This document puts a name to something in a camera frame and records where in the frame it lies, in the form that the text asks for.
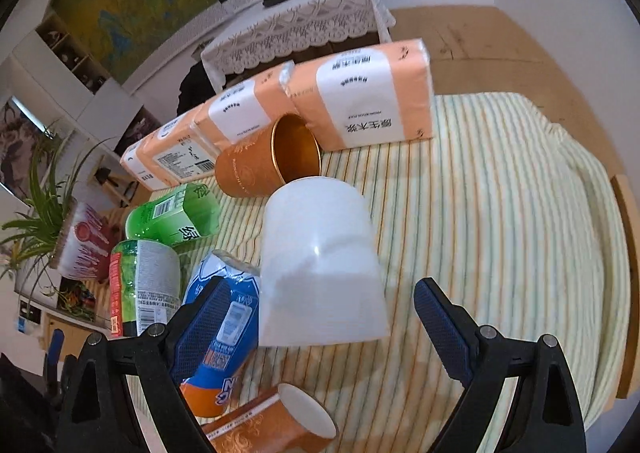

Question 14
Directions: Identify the white paper cup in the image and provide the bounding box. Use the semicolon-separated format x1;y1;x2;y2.
258;176;390;347

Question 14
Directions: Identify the orange cup near front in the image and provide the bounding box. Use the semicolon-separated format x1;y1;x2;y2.
202;383;338;453

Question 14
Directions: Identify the orange cup by tissues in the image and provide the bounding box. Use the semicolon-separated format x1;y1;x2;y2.
215;114;321;197

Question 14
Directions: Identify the blue orange drink bottle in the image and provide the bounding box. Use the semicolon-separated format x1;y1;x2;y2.
181;251;259;418

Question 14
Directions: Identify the red green label bottle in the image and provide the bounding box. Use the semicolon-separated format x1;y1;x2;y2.
108;239;181;337

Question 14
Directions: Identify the green potted plant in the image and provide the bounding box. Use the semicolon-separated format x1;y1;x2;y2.
1;140;94;283

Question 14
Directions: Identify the red white ceramic pot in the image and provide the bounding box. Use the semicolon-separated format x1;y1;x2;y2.
49;198;122;282

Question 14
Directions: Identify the striped yellow tablecloth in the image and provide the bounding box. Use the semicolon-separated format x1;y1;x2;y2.
89;91;633;453

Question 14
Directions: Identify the green tissue pack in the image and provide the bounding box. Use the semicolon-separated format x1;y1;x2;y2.
125;183;220;246

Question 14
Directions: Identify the orange tissue pack far left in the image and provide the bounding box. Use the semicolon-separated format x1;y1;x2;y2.
118;115;202;192

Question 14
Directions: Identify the orange tissue pack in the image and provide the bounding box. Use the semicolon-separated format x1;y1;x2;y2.
190;61;297;150
118;115;202;192
285;38;434;152

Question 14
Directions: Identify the orange tissue pack barcode label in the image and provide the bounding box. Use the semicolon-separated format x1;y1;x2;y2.
137;108;220;186

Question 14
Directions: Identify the orange tissue pack middle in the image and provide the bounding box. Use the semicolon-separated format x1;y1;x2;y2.
190;61;297;150

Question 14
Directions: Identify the orange tissue pack right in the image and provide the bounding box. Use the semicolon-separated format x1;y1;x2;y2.
285;38;434;152

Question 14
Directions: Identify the wooden wall shelf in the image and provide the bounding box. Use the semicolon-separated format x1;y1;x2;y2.
36;12;110;95

